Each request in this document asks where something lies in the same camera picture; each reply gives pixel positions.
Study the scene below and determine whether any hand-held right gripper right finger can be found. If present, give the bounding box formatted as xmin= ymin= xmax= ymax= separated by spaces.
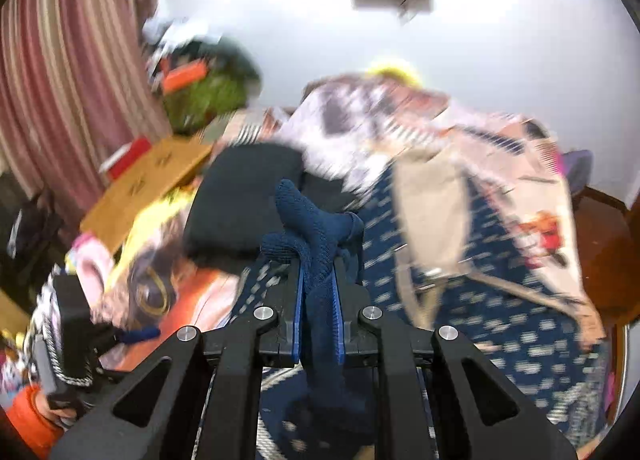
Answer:
xmin=332 ymin=257 xmax=578 ymax=460

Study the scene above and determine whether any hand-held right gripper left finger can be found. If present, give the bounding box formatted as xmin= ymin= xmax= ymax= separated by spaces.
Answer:
xmin=50 ymin=256 xmax=304 ymax=460

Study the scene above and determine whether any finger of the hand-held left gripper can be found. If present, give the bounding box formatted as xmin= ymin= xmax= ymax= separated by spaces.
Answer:
xmin=94 ymin=322 xmax=162 ymax=347

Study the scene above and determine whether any navy garment with patterned hem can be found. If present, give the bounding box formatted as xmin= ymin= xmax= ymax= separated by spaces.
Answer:
xmin=260 ymin=179 xmax=377 ymax=460

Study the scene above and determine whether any black bag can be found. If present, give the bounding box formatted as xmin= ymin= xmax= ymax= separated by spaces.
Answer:
xmin=0 ymin=175 xmax=67 ymax=292

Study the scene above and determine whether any black garment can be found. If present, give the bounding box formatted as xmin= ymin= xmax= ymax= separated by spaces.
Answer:
xmin=184 ymin=144 xmax=362 ymax=275

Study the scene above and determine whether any beige cloth bag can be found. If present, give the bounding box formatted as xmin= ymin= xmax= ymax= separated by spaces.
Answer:
xmin=392 ymin=150 xmax=596 ymax=334

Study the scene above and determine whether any red box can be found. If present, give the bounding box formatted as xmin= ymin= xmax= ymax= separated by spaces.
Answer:
xmin=106 ymin=137 xmax=154 ymax=180

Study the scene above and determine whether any navy white-dashed cloth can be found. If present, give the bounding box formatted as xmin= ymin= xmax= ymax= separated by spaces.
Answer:
xmin=235 ymin=165 xmax=609 ymax=460

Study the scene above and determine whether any printed blanket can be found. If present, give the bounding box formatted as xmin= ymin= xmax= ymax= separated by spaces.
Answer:
xmin=30 ymin=71 xmax=607 ymax=377

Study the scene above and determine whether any green bag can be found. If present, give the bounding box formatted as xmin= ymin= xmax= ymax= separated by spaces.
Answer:
xmin=162 ymin=40 xmax=264 ymax=135

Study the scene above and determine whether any pink striped curtain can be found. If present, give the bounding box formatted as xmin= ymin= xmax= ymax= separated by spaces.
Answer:
xmin=0 ymin=0 xmax=175 ymax=188

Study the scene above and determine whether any orange packet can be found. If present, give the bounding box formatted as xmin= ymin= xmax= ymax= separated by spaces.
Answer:
xmin=162 ymin=64 xmax=209 ymax=92

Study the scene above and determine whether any yellow plush item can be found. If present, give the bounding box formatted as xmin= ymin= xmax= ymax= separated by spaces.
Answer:
xmin=364 ymin=57 xmax=422 ymax=87

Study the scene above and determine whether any purple item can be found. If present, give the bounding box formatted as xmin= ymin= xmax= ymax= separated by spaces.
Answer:
xmin=560 ymin=150 xmax=596 ymax=197

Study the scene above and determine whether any wooden bed frame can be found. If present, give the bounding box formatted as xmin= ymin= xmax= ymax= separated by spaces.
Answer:
xmin=570 ymin=185 xmax=640 ymax=437

